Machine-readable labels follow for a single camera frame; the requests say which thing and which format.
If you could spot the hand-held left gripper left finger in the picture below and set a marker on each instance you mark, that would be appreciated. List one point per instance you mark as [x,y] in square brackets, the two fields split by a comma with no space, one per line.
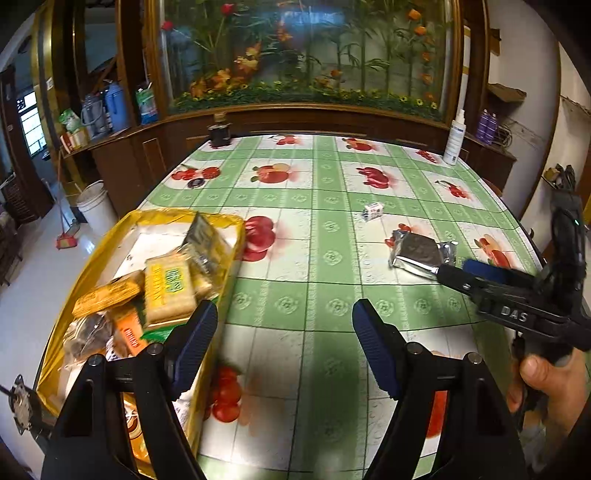
[196,344]

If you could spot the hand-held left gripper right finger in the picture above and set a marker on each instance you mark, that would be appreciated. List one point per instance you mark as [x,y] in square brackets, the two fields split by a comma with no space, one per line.
[374,344]

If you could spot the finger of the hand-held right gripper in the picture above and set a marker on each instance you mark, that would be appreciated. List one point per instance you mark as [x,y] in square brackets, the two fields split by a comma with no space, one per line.
[496,273]
[459,279]

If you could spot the silver dark snack packet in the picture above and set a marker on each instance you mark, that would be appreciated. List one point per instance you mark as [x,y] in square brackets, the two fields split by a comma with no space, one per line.
[418,251]

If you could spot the yellow green-ended cracker packet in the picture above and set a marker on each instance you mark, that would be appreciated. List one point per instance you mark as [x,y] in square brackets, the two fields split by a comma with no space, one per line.
[210,244]

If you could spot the yellow brown-striped biscuit packet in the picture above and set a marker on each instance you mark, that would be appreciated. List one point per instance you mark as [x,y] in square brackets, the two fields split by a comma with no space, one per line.
[108,293]

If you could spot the yellow rectangular tray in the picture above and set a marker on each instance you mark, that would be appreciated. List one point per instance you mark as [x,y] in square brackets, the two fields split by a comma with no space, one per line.
[152,233]

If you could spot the person's right hand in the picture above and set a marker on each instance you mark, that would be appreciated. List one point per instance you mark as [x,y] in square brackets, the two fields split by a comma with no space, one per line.
[549,397]

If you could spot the green label cracker packet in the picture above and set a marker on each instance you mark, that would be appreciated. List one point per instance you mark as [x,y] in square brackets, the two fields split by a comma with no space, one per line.
[168,288]

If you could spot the orange label cracker packet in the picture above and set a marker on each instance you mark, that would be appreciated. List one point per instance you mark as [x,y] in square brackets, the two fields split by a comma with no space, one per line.
[131,334]

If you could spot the fruit-print green tablecloth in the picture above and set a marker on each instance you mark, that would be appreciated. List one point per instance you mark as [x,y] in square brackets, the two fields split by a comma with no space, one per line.
[323,286]

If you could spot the clear dark dried-fruit packet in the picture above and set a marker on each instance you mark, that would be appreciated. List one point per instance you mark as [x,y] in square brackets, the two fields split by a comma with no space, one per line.
[87,334]

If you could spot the small white wrapped candy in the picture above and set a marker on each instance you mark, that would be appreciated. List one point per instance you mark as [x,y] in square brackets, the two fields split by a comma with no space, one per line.
[373,211]

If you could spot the dark shoes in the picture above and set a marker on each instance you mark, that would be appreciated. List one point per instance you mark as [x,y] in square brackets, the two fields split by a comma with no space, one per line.
[559,177]

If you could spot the white spray bottle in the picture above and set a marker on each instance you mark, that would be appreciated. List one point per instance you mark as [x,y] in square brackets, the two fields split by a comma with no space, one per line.
[455,141]

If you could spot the purple bottles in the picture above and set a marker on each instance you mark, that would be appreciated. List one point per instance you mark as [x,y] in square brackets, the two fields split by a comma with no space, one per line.
[486,127]

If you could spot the red broom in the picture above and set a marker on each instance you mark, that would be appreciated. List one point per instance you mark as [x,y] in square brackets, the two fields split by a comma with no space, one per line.
[68,240]

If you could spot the white plastic bucket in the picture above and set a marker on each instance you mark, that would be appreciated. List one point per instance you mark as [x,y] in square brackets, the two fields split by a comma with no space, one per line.
[97,210]

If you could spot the cardboard piece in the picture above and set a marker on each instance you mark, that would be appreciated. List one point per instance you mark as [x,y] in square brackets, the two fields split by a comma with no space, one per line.
[507,92]

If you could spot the dark metal fitting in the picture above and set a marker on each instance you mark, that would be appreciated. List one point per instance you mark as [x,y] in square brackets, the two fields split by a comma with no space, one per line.
[21,404]

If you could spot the dark glass jar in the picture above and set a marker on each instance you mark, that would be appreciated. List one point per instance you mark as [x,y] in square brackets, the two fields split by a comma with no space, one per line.
[218,134]

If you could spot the red white box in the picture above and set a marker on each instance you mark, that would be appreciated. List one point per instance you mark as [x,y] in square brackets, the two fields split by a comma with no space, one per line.
[76,139]

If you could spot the blue thermos flask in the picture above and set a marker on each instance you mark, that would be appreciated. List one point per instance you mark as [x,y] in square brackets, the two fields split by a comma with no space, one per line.
[116,108]

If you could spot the green white bag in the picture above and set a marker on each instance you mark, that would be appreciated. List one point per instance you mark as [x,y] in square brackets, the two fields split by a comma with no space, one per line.
[70,121]

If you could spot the barred window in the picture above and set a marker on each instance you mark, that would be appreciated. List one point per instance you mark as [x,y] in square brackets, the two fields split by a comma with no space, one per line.
[28,120]

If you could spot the artificial flower glass display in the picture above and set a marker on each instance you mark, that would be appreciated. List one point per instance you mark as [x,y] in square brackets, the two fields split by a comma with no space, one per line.
[300,46]

